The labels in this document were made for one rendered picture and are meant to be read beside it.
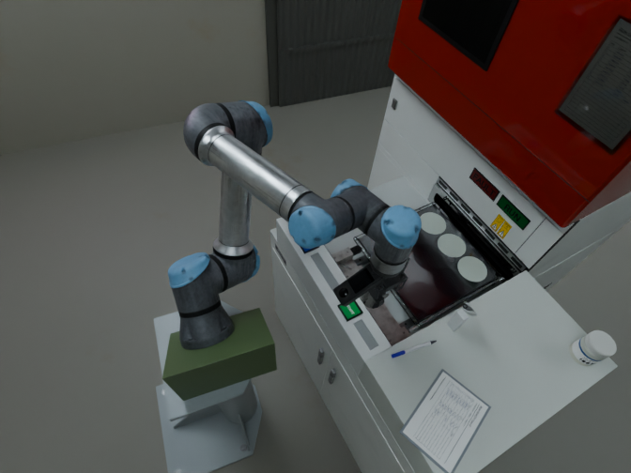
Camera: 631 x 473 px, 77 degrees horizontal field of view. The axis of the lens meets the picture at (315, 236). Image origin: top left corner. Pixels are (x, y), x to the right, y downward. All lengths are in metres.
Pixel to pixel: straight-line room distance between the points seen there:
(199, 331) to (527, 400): 0.89
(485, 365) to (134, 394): 1.61
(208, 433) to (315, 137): 2.08
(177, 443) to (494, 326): 1.46
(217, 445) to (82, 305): 1.06
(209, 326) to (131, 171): 2.02
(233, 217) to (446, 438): 0.78
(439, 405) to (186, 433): 1.28
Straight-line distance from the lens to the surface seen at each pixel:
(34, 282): 2.72
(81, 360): 2.38
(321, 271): 1.25
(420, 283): 1.36
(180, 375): 1.08
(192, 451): 2.09
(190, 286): 1.11
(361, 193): 0.80
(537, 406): 1.27
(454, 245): 1.49
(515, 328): 1.33
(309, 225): 0.68
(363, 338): 1.18
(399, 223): 0.75
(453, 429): 1.16
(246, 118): 0.99
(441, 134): 1.50
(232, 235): 1.13
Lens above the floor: 2.04
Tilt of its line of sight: 55 degrees down
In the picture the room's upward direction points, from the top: 5 degrees clockwise
